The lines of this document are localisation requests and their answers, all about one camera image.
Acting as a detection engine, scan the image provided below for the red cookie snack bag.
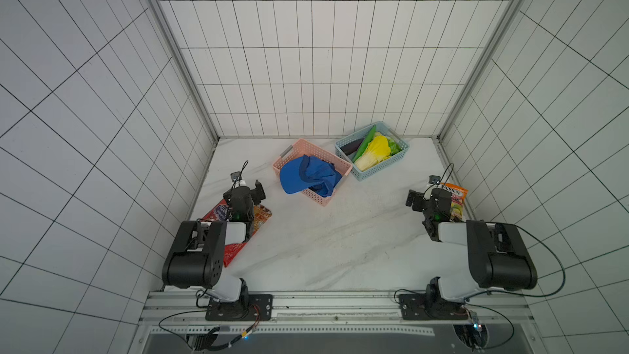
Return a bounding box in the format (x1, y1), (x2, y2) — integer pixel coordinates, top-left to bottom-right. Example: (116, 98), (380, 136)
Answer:
(203, 200), (272, 267)

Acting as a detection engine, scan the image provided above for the green lettuce toy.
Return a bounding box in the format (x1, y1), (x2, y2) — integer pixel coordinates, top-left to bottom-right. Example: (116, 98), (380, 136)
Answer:
(388, 139), (402, 156)

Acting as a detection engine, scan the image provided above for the dark purple eggplant toy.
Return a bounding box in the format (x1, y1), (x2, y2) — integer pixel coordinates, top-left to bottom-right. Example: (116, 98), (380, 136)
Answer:
(341, 139), (364, 156)

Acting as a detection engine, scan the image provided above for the orange candy bag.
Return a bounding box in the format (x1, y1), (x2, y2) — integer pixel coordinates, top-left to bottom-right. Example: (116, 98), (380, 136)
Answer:
(442, 183), (468, 222)

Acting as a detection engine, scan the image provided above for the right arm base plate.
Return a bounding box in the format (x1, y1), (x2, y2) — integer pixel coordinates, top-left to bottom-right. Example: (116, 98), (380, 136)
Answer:
(397, 293), (468, 321)

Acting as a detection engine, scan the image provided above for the aluminium mounting rail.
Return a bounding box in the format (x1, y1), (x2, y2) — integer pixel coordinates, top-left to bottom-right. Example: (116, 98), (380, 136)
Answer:
(139, 289), (547, 353)

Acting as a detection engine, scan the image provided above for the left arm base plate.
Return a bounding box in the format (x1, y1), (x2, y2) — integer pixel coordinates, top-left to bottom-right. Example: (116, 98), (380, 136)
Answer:
(205, 294), (274, 322)

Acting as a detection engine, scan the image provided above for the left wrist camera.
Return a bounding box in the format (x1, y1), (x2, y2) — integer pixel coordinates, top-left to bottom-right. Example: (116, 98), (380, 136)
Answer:
(230, 170), (245, 187)

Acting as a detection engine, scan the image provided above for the pink plastic basket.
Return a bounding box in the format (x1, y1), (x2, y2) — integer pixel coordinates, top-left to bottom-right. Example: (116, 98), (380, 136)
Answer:
(273, 139), (352, 206)

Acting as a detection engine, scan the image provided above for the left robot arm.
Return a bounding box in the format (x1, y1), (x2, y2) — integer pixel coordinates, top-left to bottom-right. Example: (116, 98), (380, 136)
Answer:
(162, 181), (265, 320)

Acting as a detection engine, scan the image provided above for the light blue plastic basket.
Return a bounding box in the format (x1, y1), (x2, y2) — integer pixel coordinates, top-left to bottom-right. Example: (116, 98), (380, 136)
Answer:
(335, 121), (410, 181)

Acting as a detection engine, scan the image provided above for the yellow napa cabbage toy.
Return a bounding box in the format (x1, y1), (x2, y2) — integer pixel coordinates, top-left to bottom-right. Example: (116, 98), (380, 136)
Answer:
(354, 133), (391, 171)

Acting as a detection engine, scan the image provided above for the blue baseball cap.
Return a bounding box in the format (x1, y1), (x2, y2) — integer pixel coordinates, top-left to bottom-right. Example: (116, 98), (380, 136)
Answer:
(279, 155), (342, 198)

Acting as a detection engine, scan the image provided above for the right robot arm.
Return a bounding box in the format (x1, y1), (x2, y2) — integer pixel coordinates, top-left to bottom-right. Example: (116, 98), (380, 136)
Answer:
(400, 188), (538, 320)

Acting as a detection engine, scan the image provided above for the green cucumber toy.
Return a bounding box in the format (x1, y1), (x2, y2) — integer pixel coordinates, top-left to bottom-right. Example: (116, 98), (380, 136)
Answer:
(352, 126), (377, 162)

